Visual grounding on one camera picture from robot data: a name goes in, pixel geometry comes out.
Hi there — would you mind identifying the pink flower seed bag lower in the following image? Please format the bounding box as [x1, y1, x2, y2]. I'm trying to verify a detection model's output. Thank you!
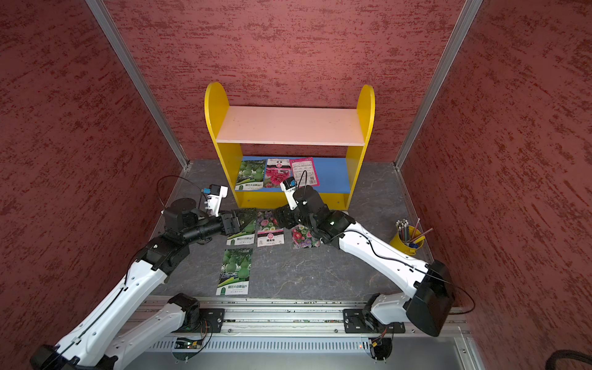
[264, 158, 292, 188]

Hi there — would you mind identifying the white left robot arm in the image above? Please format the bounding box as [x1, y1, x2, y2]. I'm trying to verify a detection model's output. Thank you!
[30, 195, 257, 369]

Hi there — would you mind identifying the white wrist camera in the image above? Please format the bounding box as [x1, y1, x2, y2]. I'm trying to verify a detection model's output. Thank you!
[202, 184, 228, 217]
[281, 177, 298, 211]

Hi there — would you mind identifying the aluminium corner post right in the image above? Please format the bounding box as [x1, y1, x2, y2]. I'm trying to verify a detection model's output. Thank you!
[395, 0, 483, 171]

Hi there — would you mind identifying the pink flower seed bag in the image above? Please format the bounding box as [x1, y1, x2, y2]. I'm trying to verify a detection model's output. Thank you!
[291, 224, 321, 249]
[264, 158, 292, 188]

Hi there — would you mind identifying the green gourd seed bag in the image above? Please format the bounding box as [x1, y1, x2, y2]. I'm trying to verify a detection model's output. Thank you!
[227, 219, 257, 246]

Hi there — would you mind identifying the pink back-side seed bag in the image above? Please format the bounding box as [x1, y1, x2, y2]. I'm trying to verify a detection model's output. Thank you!
[290, 157, 320, 187]

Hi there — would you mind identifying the aluminium corner post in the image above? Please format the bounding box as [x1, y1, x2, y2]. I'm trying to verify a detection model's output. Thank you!
[395, 0, 483, 171]
[86, 0, 191, 170]

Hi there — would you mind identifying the pink flower seed bag top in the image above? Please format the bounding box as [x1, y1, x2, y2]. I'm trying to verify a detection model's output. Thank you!
[291, 224, 321, 249]

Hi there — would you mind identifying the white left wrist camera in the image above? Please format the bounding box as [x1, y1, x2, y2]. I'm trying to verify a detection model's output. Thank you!
[202, 184, 228, 217]

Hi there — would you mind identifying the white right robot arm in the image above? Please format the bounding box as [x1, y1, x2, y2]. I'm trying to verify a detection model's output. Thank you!
[274, 178, 455, 337]

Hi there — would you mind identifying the yellow pen cup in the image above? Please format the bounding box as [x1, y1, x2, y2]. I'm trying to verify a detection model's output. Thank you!
[389, 219, 433, 256]

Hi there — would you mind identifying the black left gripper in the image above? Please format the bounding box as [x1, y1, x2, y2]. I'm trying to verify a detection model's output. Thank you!
[183, 208, 257, 245]

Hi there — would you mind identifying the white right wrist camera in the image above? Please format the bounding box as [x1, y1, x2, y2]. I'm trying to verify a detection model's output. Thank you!
[281, 177, 298, 211]

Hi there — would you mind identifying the aster seed bag top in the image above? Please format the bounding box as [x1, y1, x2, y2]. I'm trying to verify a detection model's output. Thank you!
[256, 211, 285, 248]

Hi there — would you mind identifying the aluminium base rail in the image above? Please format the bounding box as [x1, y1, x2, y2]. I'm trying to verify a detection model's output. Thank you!
[106, 297, 483, 369]

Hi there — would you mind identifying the aluminium corner post left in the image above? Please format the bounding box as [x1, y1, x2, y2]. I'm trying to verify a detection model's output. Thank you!
[86, 0, 191, 170]

